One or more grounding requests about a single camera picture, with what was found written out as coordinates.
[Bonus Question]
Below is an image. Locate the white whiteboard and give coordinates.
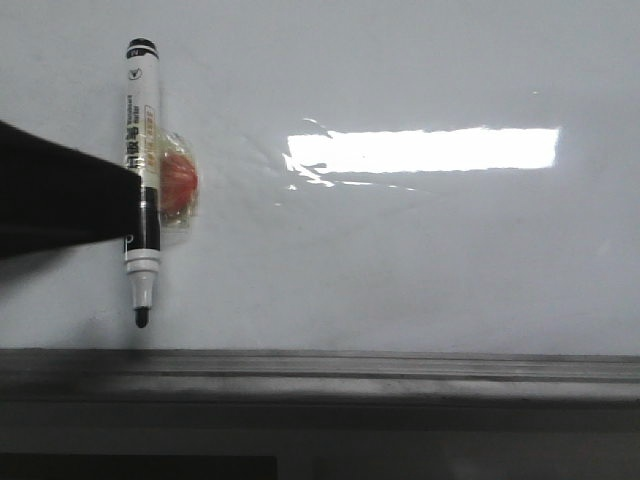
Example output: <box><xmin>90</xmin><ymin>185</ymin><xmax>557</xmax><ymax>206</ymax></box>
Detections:
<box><xmin>1</xmin><ymin>1</ymin><xmax>639</xmax><ymax>355</ymax></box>

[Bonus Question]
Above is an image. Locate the black and white whiteboard marker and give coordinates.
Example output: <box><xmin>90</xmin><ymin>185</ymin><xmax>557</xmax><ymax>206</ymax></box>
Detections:
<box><xmin>124</xmin><ymin>38</ymin><xmax>161</xmax><ymax>328</ymax></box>

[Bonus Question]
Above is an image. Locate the red round magnet with tape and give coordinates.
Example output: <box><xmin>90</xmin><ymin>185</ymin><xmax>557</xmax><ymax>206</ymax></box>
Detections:
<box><xmin>159</xmin><ymin>129</ymin><xmax>200</xmax><ymax>250</ymax></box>

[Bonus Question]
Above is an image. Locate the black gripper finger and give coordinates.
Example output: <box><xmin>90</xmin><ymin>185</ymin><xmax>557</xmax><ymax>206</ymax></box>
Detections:
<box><xmin>1</xmin><ymin>122</ymin><xmax>140</xmax><ymax>258</ymax></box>

